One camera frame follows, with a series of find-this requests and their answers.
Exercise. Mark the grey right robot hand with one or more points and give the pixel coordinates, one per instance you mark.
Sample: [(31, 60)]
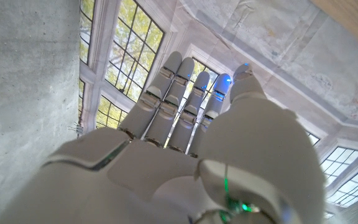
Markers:
[(166, 174)]

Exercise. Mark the small white backdrop clip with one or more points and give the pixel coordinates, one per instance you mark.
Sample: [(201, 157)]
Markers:
[(75, 128)]

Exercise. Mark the printed window backdrop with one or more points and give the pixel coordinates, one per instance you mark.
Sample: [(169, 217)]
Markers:
[(306, 62)]

